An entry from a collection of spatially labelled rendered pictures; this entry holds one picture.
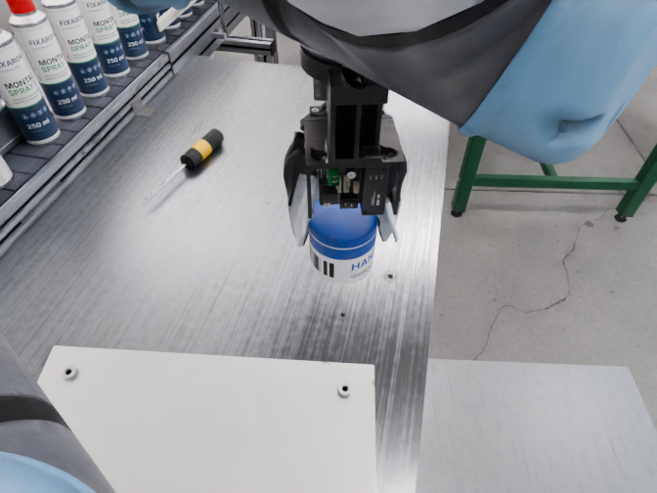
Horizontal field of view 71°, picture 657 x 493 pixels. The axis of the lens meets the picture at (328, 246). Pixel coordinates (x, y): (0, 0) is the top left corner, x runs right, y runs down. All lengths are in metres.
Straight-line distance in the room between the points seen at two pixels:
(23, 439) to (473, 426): 0.43
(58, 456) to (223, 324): 0.39
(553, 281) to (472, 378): 1.32
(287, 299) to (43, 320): 0.30
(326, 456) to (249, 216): 0.42
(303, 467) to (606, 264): 1.74
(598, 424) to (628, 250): 1.56
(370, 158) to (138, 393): 0.27
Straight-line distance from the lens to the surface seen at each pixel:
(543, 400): 0.58
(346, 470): 0.39
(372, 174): 0.34
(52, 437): 0.23
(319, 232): 0.44
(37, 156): 0.86
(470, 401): 0.55
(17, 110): 0.85
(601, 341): 1.77
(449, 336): 1.59
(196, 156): 0.81
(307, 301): 0.59
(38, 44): 0.87
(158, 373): 0.43
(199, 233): 0.70
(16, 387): 0.24
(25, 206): 0.80
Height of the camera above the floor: 1.31
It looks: 47 degrees down
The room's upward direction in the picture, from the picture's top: straight up
